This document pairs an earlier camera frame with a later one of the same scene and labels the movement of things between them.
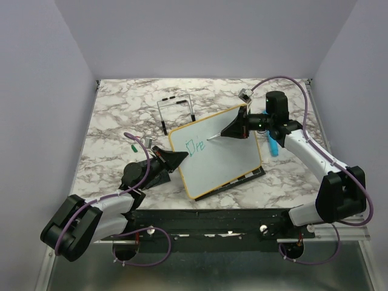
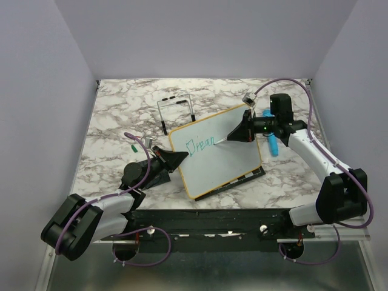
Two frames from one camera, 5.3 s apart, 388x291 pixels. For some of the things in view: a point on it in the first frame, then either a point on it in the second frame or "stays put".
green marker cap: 134,148 stays put
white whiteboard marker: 218,134 → 221,140
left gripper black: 169,160 stays put
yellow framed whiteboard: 210,163 stays put
